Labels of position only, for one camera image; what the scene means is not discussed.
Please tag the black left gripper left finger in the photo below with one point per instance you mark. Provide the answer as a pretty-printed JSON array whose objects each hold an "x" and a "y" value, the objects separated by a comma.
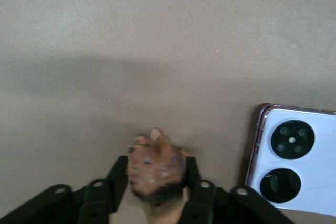
[{"x": 86, "y": 203}]

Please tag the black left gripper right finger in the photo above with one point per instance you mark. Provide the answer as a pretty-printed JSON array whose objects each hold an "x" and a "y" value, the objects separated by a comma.
[{"x": 218, "y": 205}]

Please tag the brown lion statue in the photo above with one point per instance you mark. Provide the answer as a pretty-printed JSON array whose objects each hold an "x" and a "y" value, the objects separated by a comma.
[{"x": 156, "y": 166}]

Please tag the lilac flip phone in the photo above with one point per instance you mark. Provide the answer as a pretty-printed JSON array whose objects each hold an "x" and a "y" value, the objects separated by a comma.
[{"x": 291, "y": 161}]

